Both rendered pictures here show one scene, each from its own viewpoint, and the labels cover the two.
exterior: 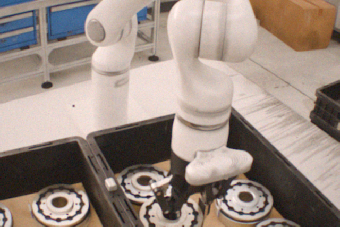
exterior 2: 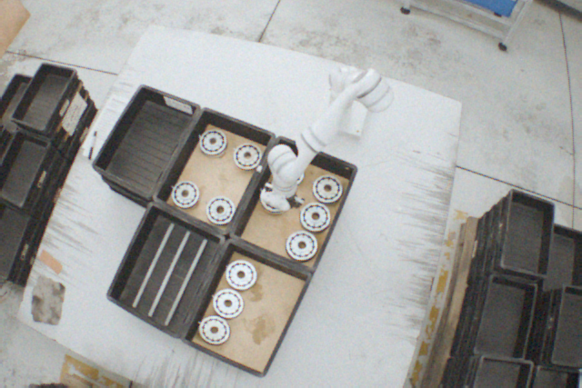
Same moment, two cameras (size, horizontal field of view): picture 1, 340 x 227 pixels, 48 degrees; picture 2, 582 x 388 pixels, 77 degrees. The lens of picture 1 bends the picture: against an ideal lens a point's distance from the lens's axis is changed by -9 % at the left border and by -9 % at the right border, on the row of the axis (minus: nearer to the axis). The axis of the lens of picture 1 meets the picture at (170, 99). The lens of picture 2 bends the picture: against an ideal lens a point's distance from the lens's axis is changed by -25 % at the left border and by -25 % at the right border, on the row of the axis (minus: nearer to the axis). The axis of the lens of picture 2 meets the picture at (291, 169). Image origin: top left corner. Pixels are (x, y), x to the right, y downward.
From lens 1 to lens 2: 1.12 m
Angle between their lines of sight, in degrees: 45
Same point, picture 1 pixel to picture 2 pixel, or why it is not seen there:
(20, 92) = (380, 2)
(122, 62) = not seen: hidden behind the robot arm
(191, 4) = (276, 153)
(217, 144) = (280, 194)
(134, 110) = (359, 116)
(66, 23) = not seen: outside the picture
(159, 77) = (407, 101)
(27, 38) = not seen: outside the picture
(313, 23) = not seen: outside the picture
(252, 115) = (424, 171)
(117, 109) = not seen: hidden behind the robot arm
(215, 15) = (278, 164)
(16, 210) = (233, 142)
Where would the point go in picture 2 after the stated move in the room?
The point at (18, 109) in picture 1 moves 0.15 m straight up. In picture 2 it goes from (306, 64) to (307, 44)
